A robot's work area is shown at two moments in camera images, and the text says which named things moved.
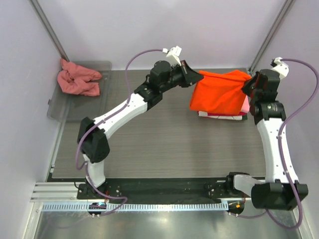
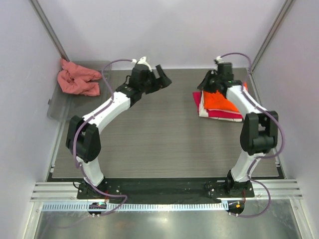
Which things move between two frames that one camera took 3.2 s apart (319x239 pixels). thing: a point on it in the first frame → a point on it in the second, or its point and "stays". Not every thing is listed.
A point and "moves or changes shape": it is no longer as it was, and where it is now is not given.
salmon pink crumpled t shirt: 75,80 stays
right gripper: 246,88 → 205,85
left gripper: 189,76 → 164,81
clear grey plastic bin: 69,107 stays
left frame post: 49,30 stays
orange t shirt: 219,92 moves or changes shape
